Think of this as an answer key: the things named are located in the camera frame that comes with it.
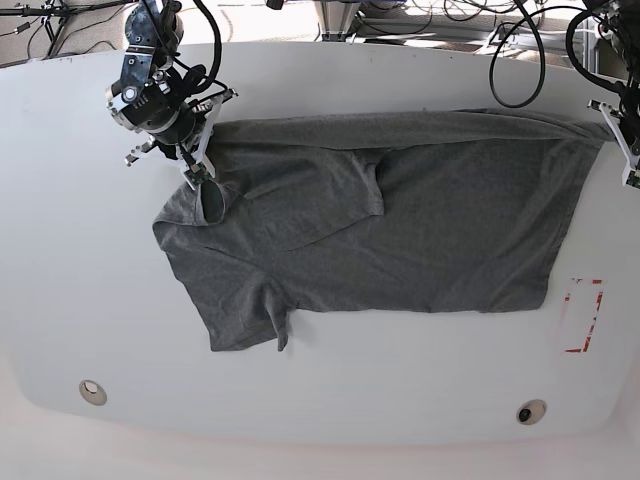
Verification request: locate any metal stand column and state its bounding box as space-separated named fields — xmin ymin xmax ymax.
xmin=314 ymin=1 xmax=361 ymax=42

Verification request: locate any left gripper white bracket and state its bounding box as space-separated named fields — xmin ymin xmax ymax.
xmin=587 ymin=100 xmax=639 ymax=185

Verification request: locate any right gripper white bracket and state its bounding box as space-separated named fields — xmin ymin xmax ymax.
xmin=123 ymin=85 xmax=237 ymax=175

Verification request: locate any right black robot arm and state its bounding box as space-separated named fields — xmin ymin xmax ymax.
xmin=106 ymin=1 xmax=237 ymax=187

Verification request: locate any grey T-shirt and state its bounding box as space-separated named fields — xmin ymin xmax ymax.
xmin=152 ymin=110 xmax=612 ymax=352

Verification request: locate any red tape rectangle marking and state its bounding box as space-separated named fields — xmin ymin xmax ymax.
xmin=558 ymin=278 xmax=605 ymax=354

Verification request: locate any left round table grommet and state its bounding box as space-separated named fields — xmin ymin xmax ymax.
xmin=79 ymin=380 xmax=108 ymax=406

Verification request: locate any black tripod stand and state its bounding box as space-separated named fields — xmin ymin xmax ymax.
xmin=1 ymin=1 xmax=135 ymax=59

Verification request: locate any round table grommet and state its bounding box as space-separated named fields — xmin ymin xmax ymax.
xmin=79 ymin=380 xmax=108 ymax=406
xmin=516 ymin=399 xmax=547 ymax=426

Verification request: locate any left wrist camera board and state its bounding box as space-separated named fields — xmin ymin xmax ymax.
xmin=625 ymin=171 xmax=640 ymax=189

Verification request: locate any right round table grommet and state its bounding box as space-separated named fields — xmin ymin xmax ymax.
xmin=516 ymin=399 xmax=547 ymax=426

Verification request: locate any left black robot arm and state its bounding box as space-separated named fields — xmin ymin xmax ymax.
xmin=565 ymin=1 xmax=639 ymax=188

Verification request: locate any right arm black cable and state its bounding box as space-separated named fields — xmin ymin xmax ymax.
xmin=164 ymin=0 xmax=224 ymax=96

